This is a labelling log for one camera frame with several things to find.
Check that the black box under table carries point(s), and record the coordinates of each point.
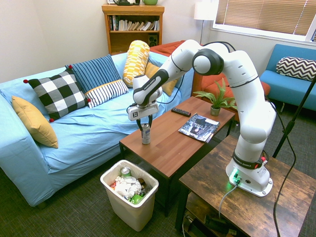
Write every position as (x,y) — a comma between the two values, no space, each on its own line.
(219,223)

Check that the small black speaker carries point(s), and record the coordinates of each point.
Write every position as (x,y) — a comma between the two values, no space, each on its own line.
(153,40)

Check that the mustard ribbed cushion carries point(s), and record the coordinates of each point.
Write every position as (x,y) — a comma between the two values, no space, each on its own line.
(151,70)

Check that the black remote control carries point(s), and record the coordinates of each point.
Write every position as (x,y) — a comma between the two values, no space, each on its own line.
(181,111)

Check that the brown window blinds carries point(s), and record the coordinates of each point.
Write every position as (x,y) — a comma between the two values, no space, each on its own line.
(266,14)

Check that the crumpled white paper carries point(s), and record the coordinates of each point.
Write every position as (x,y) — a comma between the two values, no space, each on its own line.
(127,186)

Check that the wooden bookshelf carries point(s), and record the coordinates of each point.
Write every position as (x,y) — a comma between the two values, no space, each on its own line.
(133,39)

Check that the black tripod stand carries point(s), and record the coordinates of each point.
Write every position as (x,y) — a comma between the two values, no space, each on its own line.
(293,118)

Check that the light blue sofa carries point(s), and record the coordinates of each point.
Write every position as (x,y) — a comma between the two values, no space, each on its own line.
(93,133)

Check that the dark brown can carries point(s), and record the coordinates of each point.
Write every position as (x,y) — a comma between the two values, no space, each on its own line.
(141,183)

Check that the row of paperback books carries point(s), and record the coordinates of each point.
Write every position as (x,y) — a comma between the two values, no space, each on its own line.
(134,25)

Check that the dark cover magazine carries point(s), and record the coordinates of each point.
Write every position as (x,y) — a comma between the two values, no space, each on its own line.
(198,128)

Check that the black telephone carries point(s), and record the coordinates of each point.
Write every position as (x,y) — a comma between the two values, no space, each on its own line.
(124,2)

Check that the silver drink can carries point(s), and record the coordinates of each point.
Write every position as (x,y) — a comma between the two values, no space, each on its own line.
(146,135)

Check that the blue bench sofa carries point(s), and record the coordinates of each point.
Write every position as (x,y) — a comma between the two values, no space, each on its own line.
(284,86)

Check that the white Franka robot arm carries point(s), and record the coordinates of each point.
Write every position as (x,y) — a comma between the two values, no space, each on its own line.
(254,118)

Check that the plain mustard yellow cushion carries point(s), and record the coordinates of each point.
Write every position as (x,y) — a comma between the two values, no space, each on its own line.
(34,123)

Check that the green soda can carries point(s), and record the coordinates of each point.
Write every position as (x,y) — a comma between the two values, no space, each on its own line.
(125,172)

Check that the black white checkered cushion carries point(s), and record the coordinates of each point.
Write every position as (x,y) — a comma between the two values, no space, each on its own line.
(58,95)

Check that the white navy striped cushion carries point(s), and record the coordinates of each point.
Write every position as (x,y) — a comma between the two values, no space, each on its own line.
(107,92)

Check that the yellow white patterned bolster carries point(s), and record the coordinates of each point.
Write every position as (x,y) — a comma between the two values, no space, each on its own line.
(135,61)

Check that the white shade floor lamp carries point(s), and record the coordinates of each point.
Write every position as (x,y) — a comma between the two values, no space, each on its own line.
(204,11)

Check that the black white chevron cushion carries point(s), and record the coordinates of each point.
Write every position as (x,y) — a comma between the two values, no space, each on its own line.
(296,67)

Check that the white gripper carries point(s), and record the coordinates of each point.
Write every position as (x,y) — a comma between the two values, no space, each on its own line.
(143,112)

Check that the cream plastic trash bin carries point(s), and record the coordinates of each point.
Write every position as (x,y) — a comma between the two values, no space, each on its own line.
(133,212)

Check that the potted green fern plant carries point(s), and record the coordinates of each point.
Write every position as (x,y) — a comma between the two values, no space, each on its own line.
(218,98)

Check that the rustic dark wood table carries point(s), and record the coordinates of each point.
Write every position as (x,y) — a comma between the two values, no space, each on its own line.
(247,212)

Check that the blue striped cushion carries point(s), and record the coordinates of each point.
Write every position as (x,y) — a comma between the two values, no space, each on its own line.
(95,71)

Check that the green bowl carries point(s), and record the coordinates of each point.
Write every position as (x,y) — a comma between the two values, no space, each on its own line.
(150,2)

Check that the brown wooden coffee table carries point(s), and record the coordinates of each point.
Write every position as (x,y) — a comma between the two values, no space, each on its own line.
(172,143)

